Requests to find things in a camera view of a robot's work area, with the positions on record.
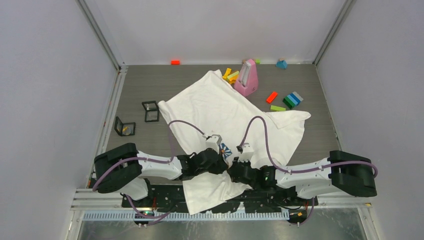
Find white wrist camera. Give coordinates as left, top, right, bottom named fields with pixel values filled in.
left=202, top=134, right=222, bottom=154
left=236, top=143, right=254, bottom=163

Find light green long block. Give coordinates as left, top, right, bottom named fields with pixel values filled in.
left=228, top=71, right=239, bottom=79

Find blue wooden house block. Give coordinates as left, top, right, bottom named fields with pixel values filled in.
left=275, top=58, right=288, bottom=70

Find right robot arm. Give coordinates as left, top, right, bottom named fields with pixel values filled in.
left=227, top=150, right=378, bottom=205

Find red-orange flat block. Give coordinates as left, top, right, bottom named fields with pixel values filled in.
left=266, top=91, right=278, bottom=104

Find white perforated cable duct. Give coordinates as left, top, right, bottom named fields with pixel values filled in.
left=82, top=209, right=290, bottom=222

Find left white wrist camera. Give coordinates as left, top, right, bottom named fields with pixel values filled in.
left=202, top=134, right=222, bottom=154

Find pink metronome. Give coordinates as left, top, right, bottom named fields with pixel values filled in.
left=234, top=59, right=259, bottom=97

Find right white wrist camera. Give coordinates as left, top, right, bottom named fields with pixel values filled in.
left=236, top=143, right=254, bottom=163

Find lime green flat block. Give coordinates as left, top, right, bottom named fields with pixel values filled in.
left=270, top=105, right=286, bottom=112

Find empty black display box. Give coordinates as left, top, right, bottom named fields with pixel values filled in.
left=141, top=100, right=160, bottom=123

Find green blue stacked bricks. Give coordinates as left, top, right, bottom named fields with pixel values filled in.
left=282, top=91, right=304, bottom=110

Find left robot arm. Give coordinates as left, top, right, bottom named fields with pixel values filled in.
left=92, top=143, right=228, bottom=207

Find yellow arch block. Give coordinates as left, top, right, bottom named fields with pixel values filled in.
left=222, top=68, right=232, bottom=82

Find orange block by metronome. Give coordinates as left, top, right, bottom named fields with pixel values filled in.
left=228, top=77, right=237, bottom=85

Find white t-shirt with daisy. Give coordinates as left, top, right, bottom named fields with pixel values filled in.
left=157, top=69, right=312, bottom=216

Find orange-red block at wall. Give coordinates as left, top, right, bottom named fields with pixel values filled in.
left=170, top=59, right=181, bottom=65

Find black display box with coin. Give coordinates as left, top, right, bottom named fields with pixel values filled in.
left=114, top=116, right=136, bottom=137

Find wood and green blocks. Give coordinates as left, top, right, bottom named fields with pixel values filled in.
left=242, top=58, right=261, bottom=64

